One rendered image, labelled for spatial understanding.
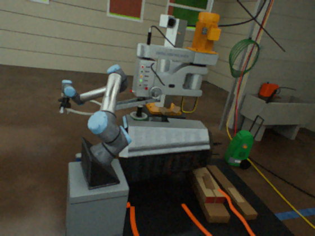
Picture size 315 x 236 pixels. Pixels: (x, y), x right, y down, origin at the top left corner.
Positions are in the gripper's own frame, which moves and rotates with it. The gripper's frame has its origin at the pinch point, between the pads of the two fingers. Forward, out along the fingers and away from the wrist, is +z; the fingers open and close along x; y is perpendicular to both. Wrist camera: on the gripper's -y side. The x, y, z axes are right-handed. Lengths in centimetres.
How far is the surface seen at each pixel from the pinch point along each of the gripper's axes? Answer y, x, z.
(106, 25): -493, 375, -42
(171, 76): 48, 103, -57
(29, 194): 2, -31, 94
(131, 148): 64, 46, 19
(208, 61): 69, 137, -80
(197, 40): 52, 126, -100
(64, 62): -535, 261, 100
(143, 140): 66, 61, 12
